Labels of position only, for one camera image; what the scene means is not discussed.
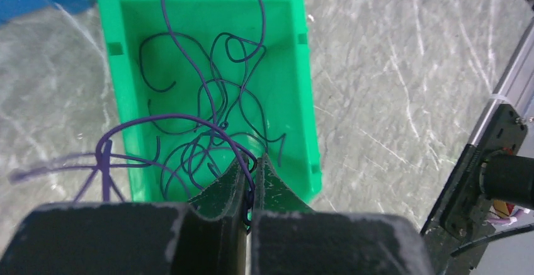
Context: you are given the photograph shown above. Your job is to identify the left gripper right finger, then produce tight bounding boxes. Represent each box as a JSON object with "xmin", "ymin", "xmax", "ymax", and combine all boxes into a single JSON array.
[{"xmin": 253, "ymin": 154, "xmax": 313, "ymax": 215}]

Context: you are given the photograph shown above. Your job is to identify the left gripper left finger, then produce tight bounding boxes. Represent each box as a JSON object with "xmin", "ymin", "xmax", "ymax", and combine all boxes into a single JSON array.
[{"xmin": 188, "ymin": 159, "xmax": 248, "ymax": 220}]

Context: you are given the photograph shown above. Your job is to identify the purple wires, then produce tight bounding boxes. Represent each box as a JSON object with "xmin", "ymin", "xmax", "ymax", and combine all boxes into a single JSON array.
[{"xmin": 138, "ymin": 31, "xmax": 288, "ymax": 201}]

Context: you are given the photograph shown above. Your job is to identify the purple wire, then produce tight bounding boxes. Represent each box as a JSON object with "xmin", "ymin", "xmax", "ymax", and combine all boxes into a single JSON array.
[{"xmin": 8, "ymin": 0, "xmax": 268, "ymax": 224}]

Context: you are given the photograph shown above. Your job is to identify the green plastic bin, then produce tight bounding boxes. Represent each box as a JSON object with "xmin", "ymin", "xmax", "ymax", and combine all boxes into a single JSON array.
[{"xmin": 98, "ymin": 0, "xmax": 322, "ymax": 202}]

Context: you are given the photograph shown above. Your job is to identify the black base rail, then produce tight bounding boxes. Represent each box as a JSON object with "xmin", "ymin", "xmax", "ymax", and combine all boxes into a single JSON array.
[{"xmin": 419, "ymin": 16, "xmax": 534, "ymax": 275}]

